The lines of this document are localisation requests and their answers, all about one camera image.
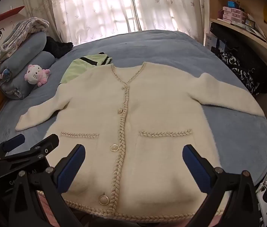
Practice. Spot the light green garment black stripes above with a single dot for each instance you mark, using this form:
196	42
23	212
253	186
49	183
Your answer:
76	67

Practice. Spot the blue pillow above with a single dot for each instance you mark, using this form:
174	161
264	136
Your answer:
29	49
22	85

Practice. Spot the black and white clothes pile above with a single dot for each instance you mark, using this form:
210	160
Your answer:
230	37

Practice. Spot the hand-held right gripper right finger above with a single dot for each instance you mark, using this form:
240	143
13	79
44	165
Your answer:
194	167

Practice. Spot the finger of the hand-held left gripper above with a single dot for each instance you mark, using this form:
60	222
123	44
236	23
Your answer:
14	141
48	144

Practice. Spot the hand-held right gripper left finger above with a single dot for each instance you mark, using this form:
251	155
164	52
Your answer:
72	167

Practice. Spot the white patterned folded blanket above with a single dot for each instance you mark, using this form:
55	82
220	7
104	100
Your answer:
22	30

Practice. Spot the black fluffy cloth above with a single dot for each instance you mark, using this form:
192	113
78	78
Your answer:
58	47

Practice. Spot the blue bed blanket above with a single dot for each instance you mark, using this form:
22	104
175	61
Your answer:
171	49

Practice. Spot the black white patterned cloth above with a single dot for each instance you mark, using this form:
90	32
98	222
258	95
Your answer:
237	72

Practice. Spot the stack of pink boxes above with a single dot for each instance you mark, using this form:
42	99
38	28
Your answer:
232	15

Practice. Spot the cream fluffy cardigan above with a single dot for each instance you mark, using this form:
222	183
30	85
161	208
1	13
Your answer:
152	113

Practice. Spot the white cardboard box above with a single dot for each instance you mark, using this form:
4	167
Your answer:
210	41

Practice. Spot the white leaf print curtain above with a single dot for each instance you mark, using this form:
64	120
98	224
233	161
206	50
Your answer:
88	9
166	7

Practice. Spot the red wall shelf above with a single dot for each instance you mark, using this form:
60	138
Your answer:
3	16

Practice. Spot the pink white plush cat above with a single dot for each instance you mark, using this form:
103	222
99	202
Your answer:
35	74

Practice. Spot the stack of books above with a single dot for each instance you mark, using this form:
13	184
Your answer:
253	24

